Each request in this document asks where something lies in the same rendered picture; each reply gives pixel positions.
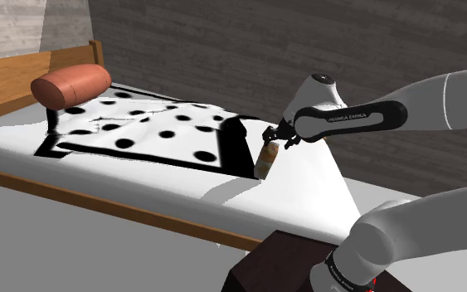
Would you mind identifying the orange and white bottle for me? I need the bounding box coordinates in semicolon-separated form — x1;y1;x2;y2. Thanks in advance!
254;139;280;180

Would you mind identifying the white black dotted blanket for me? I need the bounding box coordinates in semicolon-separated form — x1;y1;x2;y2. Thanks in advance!
33;85;261;179

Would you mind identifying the dark robot stand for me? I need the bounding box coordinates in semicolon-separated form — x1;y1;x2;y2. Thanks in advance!
221;230;413;292

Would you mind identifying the wooden bed with white mattress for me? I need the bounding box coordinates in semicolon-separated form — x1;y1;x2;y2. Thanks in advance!
0;39;421;252

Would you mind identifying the reddish brown bolster pillow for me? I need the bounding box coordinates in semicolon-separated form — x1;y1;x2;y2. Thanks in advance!
30;63;113;111

